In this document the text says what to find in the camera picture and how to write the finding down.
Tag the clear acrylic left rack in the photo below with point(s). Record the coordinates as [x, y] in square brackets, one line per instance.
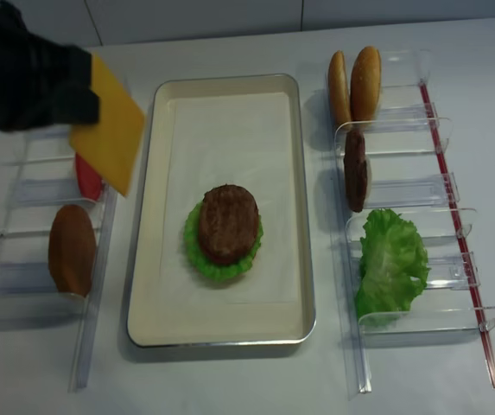
[38, 178]

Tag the brown meat patty in rack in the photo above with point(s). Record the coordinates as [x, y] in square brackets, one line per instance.
[355, 170]

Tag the bun half, rack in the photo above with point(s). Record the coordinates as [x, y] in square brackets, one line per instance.
[365, 84]
[338, 91]

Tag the brown bun in left rack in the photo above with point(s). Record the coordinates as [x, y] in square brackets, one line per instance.
[72, 250]

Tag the cream metal tray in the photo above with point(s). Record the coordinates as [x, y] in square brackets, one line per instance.
[156, 320]

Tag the yellow cheese slice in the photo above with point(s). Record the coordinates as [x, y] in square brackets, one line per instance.
[110, 146]

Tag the bun half, outer right rack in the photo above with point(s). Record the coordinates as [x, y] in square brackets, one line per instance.
[365, 84]

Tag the clear acrylic rack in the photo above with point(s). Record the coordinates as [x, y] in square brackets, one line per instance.
[38, 178]
[406, 146]

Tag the white tray liner paper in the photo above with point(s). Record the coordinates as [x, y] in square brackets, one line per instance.
[243, 140]

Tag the green lettuce leaf in rack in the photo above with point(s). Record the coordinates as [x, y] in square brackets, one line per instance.
[393, 268]

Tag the bun half, inner right rack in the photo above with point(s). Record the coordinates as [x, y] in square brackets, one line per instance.
[338, 91]

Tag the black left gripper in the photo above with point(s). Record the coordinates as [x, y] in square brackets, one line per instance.
[42, 83]

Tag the brown meat patty on tray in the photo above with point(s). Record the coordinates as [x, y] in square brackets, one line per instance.
[228, 223]

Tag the green lettuce leaf on tray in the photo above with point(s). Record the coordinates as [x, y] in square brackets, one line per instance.
[204, 266]

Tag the clear acrylic right rack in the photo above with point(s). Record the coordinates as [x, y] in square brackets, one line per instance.
[406, 146]

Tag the red tomato slice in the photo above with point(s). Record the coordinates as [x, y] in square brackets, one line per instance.
[89, 181]

